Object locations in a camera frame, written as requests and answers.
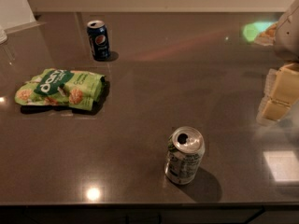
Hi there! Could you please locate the blue pepsi can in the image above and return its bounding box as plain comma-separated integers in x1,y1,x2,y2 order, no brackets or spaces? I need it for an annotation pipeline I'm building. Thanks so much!
87,20,110,61

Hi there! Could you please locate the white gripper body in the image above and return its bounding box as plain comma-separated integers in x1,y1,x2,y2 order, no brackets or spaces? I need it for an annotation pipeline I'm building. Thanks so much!
274,0,299,63

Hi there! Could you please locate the green chip bag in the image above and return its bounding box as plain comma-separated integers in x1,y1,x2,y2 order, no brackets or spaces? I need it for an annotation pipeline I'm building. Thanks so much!
15,68,105,111

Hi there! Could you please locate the silver green 7up can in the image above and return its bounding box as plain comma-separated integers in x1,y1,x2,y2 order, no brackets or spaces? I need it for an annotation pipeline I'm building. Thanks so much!
164,126,206,185

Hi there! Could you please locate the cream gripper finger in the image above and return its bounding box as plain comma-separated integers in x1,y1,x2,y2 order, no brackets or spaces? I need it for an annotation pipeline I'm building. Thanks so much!
264,63,299,105
256,96,290,126

